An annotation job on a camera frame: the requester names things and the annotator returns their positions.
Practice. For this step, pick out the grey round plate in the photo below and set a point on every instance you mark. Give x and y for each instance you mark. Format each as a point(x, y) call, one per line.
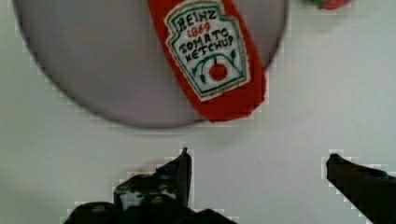
point(107, 57)

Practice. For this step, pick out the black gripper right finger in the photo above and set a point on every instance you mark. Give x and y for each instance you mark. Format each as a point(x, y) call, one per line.
point(371, 191)

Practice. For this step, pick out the red felt ketchup bottle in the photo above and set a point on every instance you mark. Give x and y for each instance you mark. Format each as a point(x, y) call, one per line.
point(212, 55)

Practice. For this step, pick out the strawberry toy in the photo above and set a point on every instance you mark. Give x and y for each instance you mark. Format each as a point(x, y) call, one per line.
point(329, 4)

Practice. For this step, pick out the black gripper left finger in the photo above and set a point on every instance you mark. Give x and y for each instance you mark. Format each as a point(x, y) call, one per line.
point(159, 198)

